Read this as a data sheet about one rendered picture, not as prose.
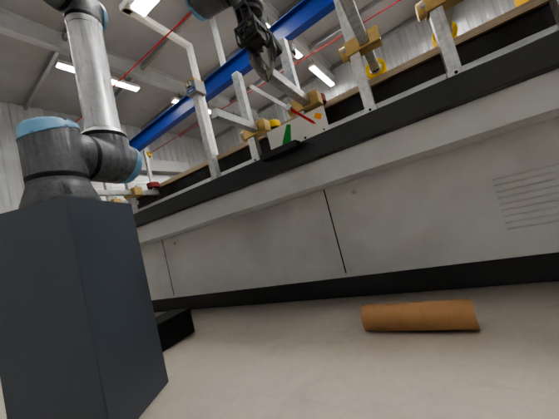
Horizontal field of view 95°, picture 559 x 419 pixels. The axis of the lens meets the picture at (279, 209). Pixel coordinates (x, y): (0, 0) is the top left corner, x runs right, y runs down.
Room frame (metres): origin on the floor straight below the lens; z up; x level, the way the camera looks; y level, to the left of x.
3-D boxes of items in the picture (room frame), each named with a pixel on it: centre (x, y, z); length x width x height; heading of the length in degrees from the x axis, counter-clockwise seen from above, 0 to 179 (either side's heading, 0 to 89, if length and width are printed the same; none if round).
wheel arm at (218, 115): (1.06, 0.03, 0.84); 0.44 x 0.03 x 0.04; 150
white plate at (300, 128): (0.99, -0.14, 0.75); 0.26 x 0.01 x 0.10; 60
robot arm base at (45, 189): (0.75, 0.62, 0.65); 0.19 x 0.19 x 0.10
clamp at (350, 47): (0.86, -0.41, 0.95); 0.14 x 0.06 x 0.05; 60
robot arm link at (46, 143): (0.75, 0.61, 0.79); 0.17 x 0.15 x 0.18; 162
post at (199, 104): (1.25, 0.27, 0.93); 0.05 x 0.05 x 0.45; 60
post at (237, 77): (1.12, 0.04, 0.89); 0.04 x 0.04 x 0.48; 60
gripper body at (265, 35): (0.70, -0.05, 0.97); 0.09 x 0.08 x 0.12; 150
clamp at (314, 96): (0.99, -0.20, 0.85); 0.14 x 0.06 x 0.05; 60
